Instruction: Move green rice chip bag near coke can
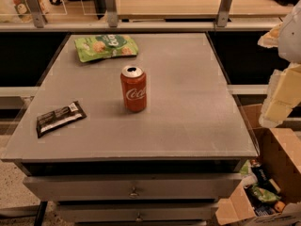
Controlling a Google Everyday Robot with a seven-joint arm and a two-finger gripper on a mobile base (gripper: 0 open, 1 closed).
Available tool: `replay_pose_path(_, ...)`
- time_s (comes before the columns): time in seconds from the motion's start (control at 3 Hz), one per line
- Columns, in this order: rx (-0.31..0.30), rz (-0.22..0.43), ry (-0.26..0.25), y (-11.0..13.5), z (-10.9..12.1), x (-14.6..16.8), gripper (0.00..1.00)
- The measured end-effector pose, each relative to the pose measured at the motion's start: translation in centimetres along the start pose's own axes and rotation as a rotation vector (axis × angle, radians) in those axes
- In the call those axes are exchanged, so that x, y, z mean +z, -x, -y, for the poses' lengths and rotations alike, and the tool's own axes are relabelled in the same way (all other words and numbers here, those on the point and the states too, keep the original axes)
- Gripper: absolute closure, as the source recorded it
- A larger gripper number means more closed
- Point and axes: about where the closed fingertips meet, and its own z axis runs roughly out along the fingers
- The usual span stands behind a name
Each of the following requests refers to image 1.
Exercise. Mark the black snack bar wrapper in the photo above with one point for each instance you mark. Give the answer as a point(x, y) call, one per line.
point(55, 119)

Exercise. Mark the red coke can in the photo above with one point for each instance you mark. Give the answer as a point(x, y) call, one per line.
point(134, 88)

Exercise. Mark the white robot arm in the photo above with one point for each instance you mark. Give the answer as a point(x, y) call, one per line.
point(289, 39)

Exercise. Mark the upper grey drawer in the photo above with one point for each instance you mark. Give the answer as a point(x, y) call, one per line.
point(133, 186)

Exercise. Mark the cardboard box with snacks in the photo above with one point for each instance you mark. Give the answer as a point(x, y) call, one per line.
point(281, 157)

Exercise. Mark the grey drawer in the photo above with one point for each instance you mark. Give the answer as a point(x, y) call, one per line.
point(137, 212)
point(133, 186)

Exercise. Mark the green rice chip bag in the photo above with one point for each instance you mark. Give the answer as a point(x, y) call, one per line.
point(105, 46)

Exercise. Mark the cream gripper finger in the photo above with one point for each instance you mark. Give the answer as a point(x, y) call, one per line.
point(270, 39)
point(283, 95)

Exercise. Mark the left metal bracket post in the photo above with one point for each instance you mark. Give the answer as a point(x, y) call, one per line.
point(37, 13)

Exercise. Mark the green snack pack in box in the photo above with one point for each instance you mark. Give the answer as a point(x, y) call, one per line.
point(264, 195)

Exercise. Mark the white snack bag background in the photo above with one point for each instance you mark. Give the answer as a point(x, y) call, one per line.
point(17, 11)

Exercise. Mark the dark bottle in box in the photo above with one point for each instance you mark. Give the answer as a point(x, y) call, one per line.
point(264, 180)

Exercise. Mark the lower grey drawer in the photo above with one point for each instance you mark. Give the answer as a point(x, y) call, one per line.
point(137, 212)

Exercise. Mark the middle metal bracket post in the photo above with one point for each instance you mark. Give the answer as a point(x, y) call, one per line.
point(112, 14)

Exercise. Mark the right metal bracket post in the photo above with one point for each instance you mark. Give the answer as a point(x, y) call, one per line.
point(223, 13)

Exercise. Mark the metal bracket post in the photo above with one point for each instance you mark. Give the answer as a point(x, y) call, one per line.
point(223, 13)
point(37, 13)
point(112, 14)

